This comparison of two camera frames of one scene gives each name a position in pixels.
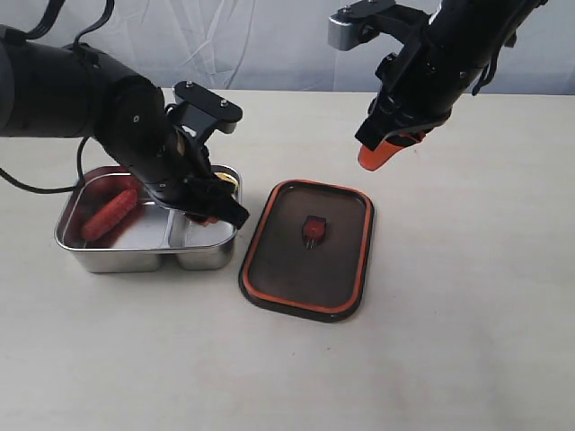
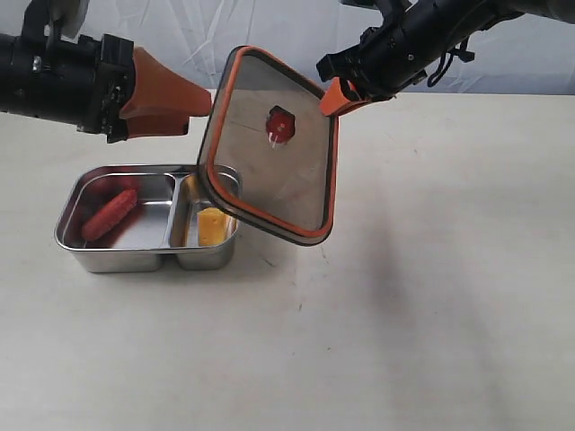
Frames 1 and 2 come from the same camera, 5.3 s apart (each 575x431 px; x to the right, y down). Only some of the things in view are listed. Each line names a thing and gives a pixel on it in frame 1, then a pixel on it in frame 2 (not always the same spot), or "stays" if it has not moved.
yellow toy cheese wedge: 227,177 → 214,227
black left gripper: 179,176 → 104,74
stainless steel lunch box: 107,222 stays
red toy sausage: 110,211 stays
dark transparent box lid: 308,252 → 268,153
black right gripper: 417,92 → 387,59
